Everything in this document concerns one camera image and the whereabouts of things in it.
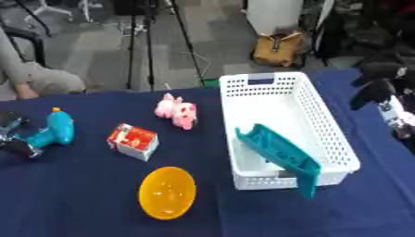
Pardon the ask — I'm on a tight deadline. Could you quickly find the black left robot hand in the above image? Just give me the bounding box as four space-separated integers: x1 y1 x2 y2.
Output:
0 110 32 149

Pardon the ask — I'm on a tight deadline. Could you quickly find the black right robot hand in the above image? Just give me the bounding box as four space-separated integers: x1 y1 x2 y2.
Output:
348 61 415 112

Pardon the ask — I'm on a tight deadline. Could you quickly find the teal toy drill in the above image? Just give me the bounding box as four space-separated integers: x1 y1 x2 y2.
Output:
7 106 78 159

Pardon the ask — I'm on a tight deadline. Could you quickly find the person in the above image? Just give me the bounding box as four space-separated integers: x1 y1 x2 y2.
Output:
0 28 88 100

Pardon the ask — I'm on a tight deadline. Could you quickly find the black chair armrest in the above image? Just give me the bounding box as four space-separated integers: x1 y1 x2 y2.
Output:
0 25 49 69

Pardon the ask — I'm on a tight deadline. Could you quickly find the tan bag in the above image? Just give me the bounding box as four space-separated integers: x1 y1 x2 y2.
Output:
251 30 307 68

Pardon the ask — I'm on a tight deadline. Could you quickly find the white perforated plastic basket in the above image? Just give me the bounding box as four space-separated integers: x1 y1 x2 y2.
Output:
217 71 362 191

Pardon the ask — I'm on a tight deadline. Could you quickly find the white chair base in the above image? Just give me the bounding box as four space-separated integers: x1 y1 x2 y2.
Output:
22 0 106 23

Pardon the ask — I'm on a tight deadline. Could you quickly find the teal plastic tray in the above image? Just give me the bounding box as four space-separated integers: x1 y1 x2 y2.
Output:
233 123 323 200

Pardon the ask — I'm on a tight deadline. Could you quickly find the red and white carton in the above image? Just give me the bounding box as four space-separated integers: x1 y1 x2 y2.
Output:
105 122 161 162

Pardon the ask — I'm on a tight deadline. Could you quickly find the white cabinet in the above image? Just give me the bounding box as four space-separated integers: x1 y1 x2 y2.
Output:
245 0 305 35

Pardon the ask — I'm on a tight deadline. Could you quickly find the black tripod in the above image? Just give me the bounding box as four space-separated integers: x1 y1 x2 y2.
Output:
124 0 208 91

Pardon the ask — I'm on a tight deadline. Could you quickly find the pink plush pig toy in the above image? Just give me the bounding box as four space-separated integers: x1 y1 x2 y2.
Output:
154 93 200 131

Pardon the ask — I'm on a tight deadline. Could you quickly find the orange plastic bowl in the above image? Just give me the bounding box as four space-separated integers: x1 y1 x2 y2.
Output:
137 166 198 221

